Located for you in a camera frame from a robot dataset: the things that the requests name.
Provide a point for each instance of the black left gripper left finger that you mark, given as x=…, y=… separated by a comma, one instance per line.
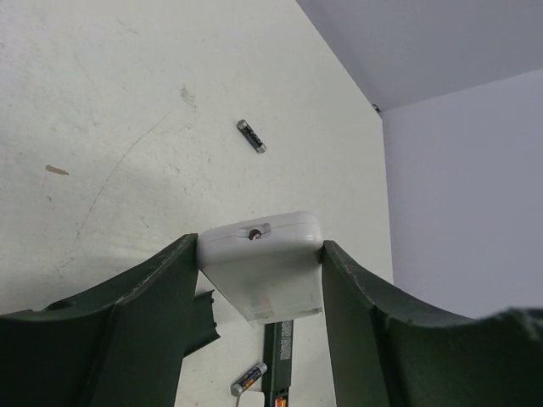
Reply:
x=120, y=343

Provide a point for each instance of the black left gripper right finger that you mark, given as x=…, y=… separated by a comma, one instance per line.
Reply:
x=388, y=348

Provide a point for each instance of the black battery cover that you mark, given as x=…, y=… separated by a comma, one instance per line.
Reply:
x=202, y=327

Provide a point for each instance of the black remote control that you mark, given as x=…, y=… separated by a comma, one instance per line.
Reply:
x=277, y=355

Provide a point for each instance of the white remote control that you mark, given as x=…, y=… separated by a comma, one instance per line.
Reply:
x=268, y=269

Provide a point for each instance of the red battery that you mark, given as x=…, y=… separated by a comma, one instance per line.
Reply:
x=281, y=401

